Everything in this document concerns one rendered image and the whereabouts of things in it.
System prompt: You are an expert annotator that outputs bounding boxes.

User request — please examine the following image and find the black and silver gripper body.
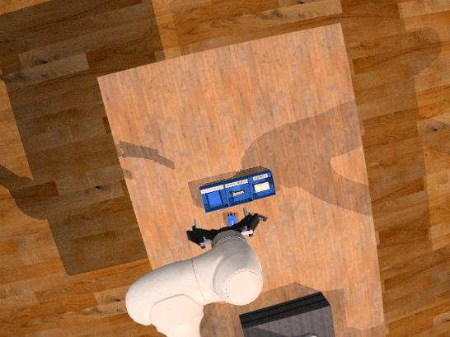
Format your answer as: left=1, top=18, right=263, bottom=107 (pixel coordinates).
left=209, top=227, right=242, bottom=241

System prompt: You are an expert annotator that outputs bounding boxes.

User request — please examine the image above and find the blue three-compartment bin rack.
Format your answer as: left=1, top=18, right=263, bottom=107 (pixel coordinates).
left=199, top=170, right=275, bottom=213

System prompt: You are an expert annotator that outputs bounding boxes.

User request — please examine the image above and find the white domino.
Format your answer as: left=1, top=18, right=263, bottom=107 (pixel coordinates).
left=254, top=181, right=270, bottom=192

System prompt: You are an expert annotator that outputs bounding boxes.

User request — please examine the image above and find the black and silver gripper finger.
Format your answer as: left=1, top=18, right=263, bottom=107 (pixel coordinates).
left=186, top=219, right=217, bottom=249
left=231, top=207, right=260, bottom=236

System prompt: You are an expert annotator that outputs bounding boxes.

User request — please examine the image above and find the blue nine-volt battery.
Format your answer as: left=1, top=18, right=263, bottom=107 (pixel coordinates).
left=227, top=213, right=237, bottom=227

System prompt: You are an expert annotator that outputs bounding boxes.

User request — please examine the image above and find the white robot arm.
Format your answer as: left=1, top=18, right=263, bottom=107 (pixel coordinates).
left=125, top=230, right=263, bottom=337

